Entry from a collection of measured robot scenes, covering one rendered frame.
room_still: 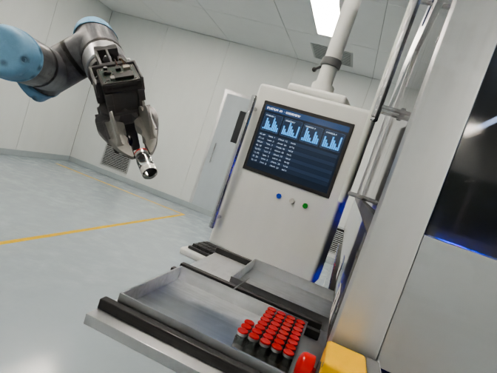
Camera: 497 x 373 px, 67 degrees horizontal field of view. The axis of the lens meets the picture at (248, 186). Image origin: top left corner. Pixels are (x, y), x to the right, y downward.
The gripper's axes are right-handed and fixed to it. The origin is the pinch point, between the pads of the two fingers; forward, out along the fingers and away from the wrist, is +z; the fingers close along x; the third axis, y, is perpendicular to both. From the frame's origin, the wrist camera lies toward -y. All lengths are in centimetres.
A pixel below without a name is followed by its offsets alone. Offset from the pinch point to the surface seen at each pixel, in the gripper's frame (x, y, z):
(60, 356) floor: -46, -162, -48
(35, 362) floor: -56, -154, -47
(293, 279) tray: 42, -69, -2
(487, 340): 34, -8, 41
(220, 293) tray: 13.1, -47.0, 3.6
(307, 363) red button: 11.3, -11.0, 33.3
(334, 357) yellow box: 14.3, -9.3, 34.4
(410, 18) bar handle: 74, 2, -24
